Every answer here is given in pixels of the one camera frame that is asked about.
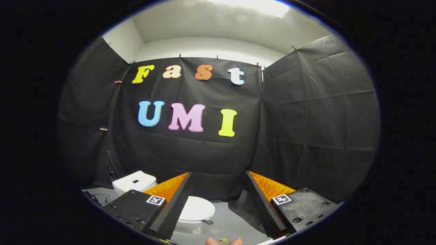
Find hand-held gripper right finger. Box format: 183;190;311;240
246;170;343;240

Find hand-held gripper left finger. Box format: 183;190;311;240
102;172;192;241

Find white toilet lid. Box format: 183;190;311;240
177;196;216;226

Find white toilet tank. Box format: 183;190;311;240
112;170;157;196

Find black backdrop cloth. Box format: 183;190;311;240
58;35;380;235

